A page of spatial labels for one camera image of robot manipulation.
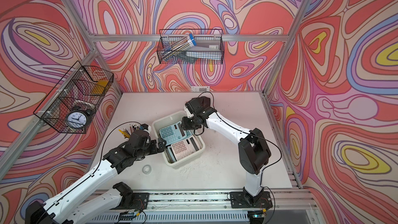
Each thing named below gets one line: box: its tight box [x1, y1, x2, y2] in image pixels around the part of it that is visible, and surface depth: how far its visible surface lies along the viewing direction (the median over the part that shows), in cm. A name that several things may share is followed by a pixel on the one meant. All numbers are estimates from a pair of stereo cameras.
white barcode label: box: [190, 86, 210, 92], surface depth 124 cm
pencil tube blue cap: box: [160, 33, 197, 62], surface depth 82 cm
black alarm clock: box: [65, 106, 92, 131], surface depth 69 cm
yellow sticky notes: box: [91, 79, 109, 95], surface depth 80 cm
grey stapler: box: [185, 40, 222, 59], surface depth 90 cm
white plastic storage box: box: [151, 110, 206, 170], surface depth 88 cm
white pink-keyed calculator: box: [170, 135, 200, 161], surface depth 86 cm
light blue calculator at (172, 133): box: [159, 120, 188, 146], surface depth 90 cm
